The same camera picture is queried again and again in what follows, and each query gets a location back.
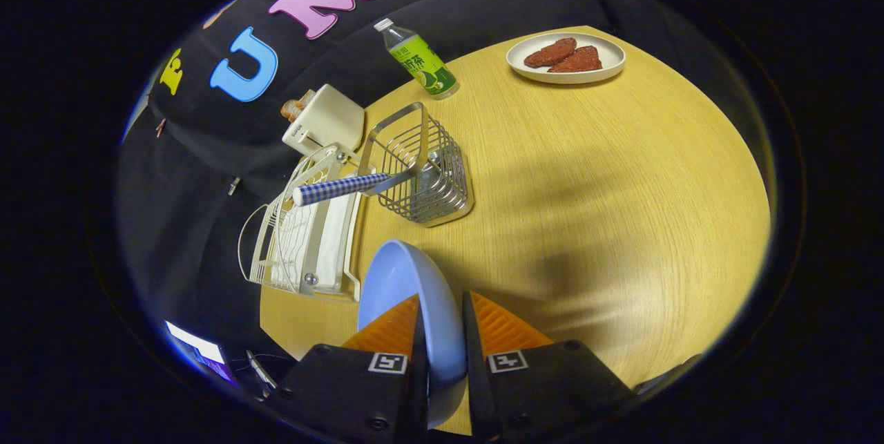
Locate brown meat piece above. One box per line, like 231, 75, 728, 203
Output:
548, 46, 604, 73
523, 37, 577, 68

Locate computer monitor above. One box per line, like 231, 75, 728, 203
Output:
164, 320, 236, 384

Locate white plate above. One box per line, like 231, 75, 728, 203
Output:
506, 32, 626, 85

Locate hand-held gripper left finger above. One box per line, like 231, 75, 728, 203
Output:
266, 294, 429, 444

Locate spoon with checkered handle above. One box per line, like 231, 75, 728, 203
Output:
292, 172, 419, 208

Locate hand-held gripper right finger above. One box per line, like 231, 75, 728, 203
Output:
461, 291, 636, 443

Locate blue plate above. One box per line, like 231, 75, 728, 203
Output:
357, 240, 468, 429

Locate white toaster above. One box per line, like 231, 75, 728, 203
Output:
282, 84, 365, 157

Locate green label drink bottle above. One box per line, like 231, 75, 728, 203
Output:
374, 18, 459, 100

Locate black backdrop cloth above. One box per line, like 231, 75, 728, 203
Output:
116, 0, 698, 355

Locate metal wire basket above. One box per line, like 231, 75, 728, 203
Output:
357, 102, 475, 227

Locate white wire dish rack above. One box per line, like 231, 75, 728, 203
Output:
238, 143, 377, 302

